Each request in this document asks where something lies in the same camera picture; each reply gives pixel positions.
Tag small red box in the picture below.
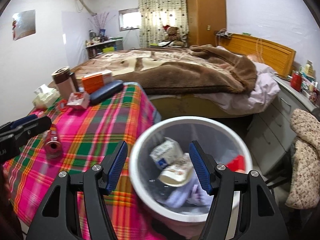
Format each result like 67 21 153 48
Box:
226 155 246 173

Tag red drink can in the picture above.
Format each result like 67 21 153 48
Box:
43 124 63 159

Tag white paper cup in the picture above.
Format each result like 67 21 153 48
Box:
158 153 194 187

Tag white blue packet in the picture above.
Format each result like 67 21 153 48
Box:
150 137 184 170

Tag red white milk carton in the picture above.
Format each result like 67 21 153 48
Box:
67 92 90 109

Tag purple white carton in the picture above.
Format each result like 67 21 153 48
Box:
186 176 213 206

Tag white round trash bin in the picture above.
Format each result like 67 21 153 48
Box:
129 116 252 223

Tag pink plaid tablecloth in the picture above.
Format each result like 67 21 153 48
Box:
4 83 163 239

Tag yellow dotted tissue pack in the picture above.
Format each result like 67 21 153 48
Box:
33 84 60 109

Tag red tape roll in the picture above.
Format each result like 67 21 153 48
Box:
55 99 68 113

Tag grey drawer cabinet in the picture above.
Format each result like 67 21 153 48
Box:
245 77 316 175

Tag brown beige lidded mug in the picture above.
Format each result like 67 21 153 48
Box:
52 66 79 100

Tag floral quilted jacket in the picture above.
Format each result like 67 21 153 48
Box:
286 109 319 210

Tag dark blue glasses case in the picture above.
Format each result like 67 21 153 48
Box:
89 80 124 106

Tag orange white box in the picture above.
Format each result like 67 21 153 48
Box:
81 70 112 94

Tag pale pink bed sheet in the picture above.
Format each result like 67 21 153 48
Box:
195 55 281 117

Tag brown fleece blanket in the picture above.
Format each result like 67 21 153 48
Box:
72 45 257 95

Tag cluttered side desk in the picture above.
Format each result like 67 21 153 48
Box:
86 38 123 59

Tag red jar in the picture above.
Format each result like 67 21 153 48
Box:
290 71 303 92

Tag wooden bed headboard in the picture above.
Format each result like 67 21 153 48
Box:
216 34 296 77

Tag vase with dry branches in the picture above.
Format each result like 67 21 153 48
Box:
88 11 116 38

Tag brown teddy bear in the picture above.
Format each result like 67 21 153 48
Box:
163 25 184 47

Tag small window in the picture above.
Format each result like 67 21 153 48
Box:
119 8 141 31

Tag wooden wardrobe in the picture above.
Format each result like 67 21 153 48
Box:
187 0 227 46

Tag heart patterned curtain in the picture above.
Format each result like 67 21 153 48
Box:
138 0 189 48

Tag wall poster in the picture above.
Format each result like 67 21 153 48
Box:
12 10 36 41

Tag white charging cable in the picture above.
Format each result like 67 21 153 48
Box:
255 37 266 63

